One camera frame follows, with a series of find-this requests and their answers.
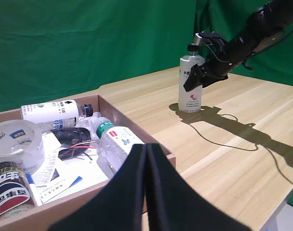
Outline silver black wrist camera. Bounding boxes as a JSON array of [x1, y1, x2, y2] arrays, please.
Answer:
[[193, 31, 226, 57]]

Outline white marker blue cap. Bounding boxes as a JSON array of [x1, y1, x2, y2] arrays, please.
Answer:
[[25, 173, 43, 206]]

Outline white bottle clear neck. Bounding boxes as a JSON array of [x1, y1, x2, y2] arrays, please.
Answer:
[[20, 99, 93, 127]]

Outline green backdrop cloth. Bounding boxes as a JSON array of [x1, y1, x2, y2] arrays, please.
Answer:
[[0, 0, 293, 212]]

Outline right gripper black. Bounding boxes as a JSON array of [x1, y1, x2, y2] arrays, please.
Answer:
[[183, 54, 234, 92]]

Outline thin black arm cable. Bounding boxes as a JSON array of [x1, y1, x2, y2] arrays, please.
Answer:
[[251, 19, 293, 55]]

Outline white table leg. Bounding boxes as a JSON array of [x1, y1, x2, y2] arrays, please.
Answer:
[[264, 199, 290, 231]]

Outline clear plastic bag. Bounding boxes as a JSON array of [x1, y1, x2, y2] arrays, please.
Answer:
[[76, 111, 101, 130]]

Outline black part coloured wires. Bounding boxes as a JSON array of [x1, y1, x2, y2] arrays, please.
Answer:
[[57, 141, 100, 162]]

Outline black plastic part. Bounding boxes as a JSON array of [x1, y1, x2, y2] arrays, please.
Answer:
[[51, 127, 92, 145]]

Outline white electrolyte bottle black cap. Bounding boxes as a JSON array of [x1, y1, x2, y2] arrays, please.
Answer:
[[178, 44, 205, 113]]

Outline Pepsi cola can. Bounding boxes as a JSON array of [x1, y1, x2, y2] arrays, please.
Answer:
[[0, 161, 36, 223]]

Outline clear bottle butterfly label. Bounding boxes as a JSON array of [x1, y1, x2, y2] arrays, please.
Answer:
[[91, 116, 145, 174]]

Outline brown cardboard monitor box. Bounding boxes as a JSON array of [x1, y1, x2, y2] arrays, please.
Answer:
[[0, 94, 176, 231]]

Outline white booklet blue corner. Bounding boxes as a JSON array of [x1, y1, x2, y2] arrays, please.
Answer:
[[37, 177, 83, 204]]

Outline clear packing tape roll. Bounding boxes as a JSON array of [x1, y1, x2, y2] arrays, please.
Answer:
[[0, 119, 45, 174]]

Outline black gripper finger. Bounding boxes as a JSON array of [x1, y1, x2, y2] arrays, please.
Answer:
[[48, 143, 148, 231], [145, 143, 253, 231]]

